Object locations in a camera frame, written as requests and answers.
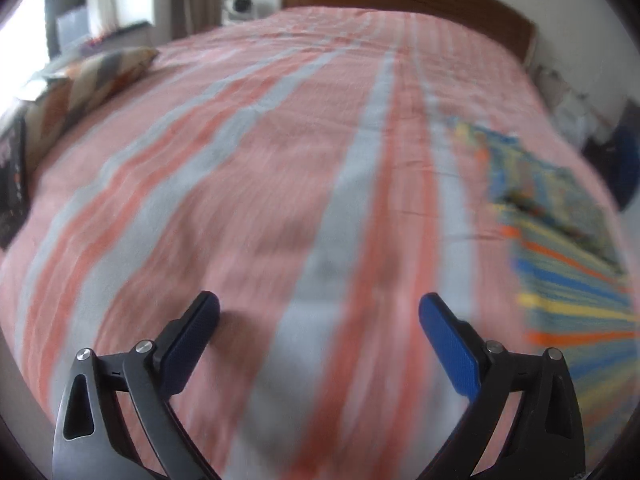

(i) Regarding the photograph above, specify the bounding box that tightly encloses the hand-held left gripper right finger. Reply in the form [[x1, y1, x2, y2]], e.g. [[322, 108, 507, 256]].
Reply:
[[417, 292, 586, 480]]

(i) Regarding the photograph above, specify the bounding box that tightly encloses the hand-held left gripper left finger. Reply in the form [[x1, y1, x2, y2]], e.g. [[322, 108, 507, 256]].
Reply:
[[51, 291, 222, 480]]

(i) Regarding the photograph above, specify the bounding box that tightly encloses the striped multicolour shirt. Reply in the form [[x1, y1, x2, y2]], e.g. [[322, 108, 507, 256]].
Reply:
[[447, 115, 640, 413]]

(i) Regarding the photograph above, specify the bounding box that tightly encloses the bed with pink striped sheet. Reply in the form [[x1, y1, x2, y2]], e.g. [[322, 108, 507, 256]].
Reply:
[[0, 6, 638, 480]]

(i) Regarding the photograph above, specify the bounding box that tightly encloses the black smartphone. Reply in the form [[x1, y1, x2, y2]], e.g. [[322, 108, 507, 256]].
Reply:
[[0, 115, 28, 251]]

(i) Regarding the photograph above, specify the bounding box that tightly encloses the black hanging jacket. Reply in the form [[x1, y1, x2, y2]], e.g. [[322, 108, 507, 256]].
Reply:
[[582, 135, 623, 196]]

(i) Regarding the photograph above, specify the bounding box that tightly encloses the white plastic bag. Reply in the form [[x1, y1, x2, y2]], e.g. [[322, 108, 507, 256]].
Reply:
[[545, 87, 598, 148]]

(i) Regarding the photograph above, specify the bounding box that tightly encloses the zigzag striped pillow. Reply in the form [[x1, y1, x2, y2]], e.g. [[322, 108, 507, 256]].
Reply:
[[22, 47, 160, 171]]

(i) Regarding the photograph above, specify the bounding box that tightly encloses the window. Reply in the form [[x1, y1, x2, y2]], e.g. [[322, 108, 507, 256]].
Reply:
[[0, 0, 53, 106]]

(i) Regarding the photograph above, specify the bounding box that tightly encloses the white security camera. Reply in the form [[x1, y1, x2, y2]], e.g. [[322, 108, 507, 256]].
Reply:
[[222, 0, 257, 24]]

